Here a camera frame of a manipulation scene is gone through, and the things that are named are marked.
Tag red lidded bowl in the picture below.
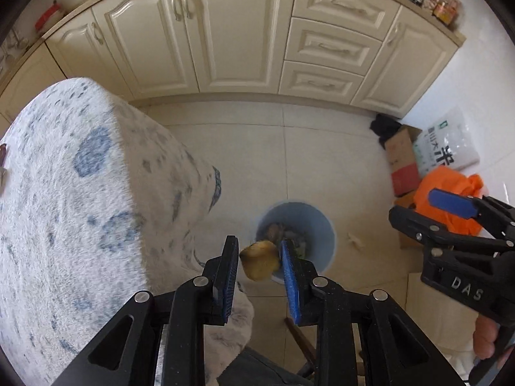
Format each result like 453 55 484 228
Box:
35 0 65 35

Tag black cloth on floor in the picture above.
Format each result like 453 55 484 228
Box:
369 113 401 149

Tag red brown cardboard box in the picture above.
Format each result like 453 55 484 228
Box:
385 124 422 197

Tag white blue patterned tablecloth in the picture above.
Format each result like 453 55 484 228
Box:
0 77 255 386

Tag white rice bag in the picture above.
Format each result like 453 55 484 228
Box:
412 107 479 178

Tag brown wooden chair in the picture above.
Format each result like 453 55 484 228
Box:
285 316 317 380

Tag yellow brown food scrap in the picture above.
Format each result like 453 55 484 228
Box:
239 241 281 281

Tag orange plastic bag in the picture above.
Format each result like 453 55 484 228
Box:
413 166 484 236

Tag cream kitchen base cabinets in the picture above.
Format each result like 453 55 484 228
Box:
1 0 464 121

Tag light blue trash bin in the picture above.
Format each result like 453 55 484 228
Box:
255 200 338 274

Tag person's dark trousers leg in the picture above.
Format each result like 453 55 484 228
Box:
217 347 314 386

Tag crumpled white tissue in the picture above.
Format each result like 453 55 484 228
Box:
347 233 366 251

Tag person's right hand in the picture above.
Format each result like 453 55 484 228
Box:
473 315 499 360

